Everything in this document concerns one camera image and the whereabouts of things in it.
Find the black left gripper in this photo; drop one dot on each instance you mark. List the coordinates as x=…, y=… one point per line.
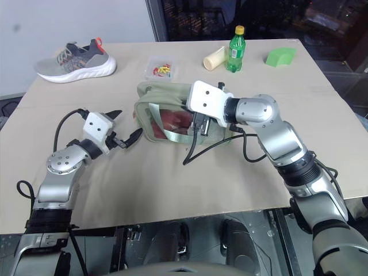
x=116, y=142

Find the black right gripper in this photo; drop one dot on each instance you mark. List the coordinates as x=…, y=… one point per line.
x=202, y=125

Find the green fabric pouch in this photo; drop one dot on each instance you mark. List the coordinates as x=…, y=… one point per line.
x=161, y=95

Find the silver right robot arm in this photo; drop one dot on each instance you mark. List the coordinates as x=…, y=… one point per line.
x=287, y=138

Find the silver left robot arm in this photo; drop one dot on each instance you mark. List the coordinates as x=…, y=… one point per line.
x=56, y=184

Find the red item inside pouch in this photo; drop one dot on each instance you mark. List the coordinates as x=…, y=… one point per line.
x=174, y=120

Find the clear box with colourful pieces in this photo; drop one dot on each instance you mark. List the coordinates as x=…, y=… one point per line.
x=161, y=70

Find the cream foam cylinder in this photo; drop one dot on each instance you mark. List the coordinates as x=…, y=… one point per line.
x=214, y=59

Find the green bottle with yellow cap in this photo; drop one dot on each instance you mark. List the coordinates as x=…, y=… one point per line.
x=235, y=53

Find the grey knit sneaker white sole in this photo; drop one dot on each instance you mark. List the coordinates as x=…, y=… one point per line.
x=74, y=61

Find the green foam block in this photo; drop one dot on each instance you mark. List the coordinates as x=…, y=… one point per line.
x=280, y=57

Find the black object beside table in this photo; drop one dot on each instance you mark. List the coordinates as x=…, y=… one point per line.
x=7, y=110

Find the dark rounded shape under table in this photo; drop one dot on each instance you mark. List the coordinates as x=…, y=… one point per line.
x=240, y=244
x=172, y=244

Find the grey rounded robot body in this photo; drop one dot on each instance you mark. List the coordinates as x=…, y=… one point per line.
x=184, y=270

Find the dark furniture behind table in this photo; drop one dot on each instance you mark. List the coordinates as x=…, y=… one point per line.
x=358, y=54

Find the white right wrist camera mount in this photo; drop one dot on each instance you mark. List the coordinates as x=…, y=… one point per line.
x=205, y=99

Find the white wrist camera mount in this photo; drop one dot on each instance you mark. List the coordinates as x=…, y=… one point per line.
x=96, y=126
x=205, y=99

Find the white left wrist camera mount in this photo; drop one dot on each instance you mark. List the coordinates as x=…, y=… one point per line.
x=96, y=126

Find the dark window frame post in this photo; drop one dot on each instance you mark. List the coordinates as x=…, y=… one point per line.
x=156, y=20

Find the metal table frame bar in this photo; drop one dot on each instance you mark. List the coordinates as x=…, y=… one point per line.
x=284, y=241

